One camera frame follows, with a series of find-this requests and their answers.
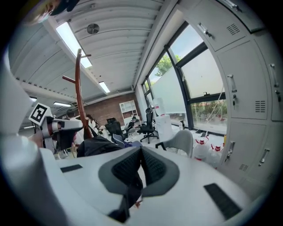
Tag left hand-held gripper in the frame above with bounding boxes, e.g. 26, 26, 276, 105
28, 102, 84, 155

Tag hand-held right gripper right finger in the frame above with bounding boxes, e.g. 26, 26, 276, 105
130, 146, 252, 226

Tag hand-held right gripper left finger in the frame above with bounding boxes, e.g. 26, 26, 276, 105
39, 145, 143, 226

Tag red-brown wooden coat rack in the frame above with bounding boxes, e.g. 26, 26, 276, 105
62, 49, 95, 140

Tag person's left forearm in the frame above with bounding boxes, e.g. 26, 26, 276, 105
27, 130, 45, 148

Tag clear jug with red cap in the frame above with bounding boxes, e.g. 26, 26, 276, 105
192, 137, 211, 162
206, 143, 225, 170

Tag person's white shirt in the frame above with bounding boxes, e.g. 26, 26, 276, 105
0, 47, 54, 226

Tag grey shell chair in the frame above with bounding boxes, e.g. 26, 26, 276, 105
155, 129, 194, 158

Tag black office chair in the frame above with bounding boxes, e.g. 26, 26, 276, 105
137, 107, 160, 144
104, 117, 128, 142

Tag clear water dispenser bottle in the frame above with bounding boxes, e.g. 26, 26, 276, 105
152, 97, 167, 117

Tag white shelf unit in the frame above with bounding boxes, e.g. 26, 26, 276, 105
119, 100, 140, 124

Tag black framed window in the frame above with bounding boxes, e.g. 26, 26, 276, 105
141, 21, 229, 136

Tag long ceiling light panel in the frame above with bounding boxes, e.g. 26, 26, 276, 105
55, 20, 92, 69

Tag grey metal locker cabinet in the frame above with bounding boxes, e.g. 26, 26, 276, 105
183, 0, 283, 199

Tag round ceiling vent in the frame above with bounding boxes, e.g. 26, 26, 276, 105
86, 23, 100, 35

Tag person's head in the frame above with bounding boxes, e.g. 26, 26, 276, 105
26, 0, 80, 25

